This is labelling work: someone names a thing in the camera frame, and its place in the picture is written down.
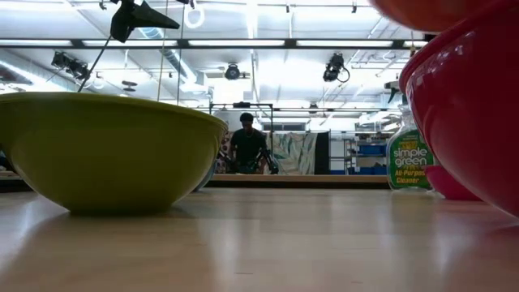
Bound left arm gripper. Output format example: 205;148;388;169
109;0;181;44

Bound shelf with blue bins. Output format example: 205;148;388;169
343;136;388;176

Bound orange plastic bowl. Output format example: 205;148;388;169
367;0;498;34

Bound magenta plastic bowl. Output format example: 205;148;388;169
423;164;483;202

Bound yellow plastic bowl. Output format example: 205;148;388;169
0;91;229;215

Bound nested rainbow bowls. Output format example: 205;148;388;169
398;0;519;218

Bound person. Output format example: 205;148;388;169
228;112;271;175

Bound black upright panel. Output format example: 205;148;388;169
314;130;332;176

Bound Simple Green spray bottle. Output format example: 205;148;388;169
385;103;435;191

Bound black ceiling spotlight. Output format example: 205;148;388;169
224;62;251;81
50;50;92;81
322;52;351;84

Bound leaf patterned screen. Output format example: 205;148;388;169
214;131;320;176

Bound black aluminium rig frame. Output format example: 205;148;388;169
0;37;437;50

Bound blue plastic bowl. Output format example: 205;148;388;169
193;160;218;193

